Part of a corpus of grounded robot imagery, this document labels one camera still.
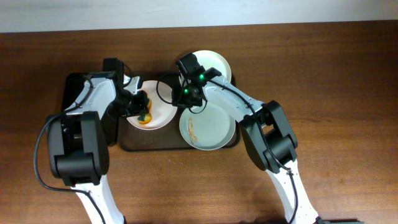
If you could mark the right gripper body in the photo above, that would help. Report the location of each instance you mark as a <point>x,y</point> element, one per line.
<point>185,101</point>

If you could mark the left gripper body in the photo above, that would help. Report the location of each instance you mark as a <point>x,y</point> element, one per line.
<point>141,107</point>

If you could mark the green and yellow sponge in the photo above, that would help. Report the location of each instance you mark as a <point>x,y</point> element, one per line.
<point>145,116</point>

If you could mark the white plate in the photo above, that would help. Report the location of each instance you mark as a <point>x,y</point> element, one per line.
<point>161,112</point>
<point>208,59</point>

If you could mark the white plate top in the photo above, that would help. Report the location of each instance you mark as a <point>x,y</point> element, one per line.
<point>208,59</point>

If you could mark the pale blue plate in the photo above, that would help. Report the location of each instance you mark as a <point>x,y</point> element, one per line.
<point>207,128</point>

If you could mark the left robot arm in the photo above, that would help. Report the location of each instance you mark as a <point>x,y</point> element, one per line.
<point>79,136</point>

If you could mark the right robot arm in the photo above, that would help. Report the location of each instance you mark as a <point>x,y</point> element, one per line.
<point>268,136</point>

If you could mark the brown plastic serving tray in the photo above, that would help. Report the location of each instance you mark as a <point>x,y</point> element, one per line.
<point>132,139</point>

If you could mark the small black tray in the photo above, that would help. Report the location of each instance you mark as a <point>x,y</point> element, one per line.
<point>95,92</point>

